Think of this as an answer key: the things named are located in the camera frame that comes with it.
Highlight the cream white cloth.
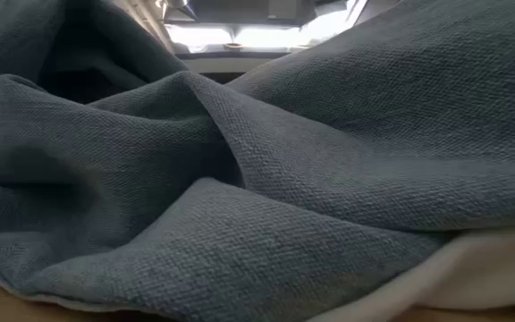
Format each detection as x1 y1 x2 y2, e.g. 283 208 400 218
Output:
304 225 515 322

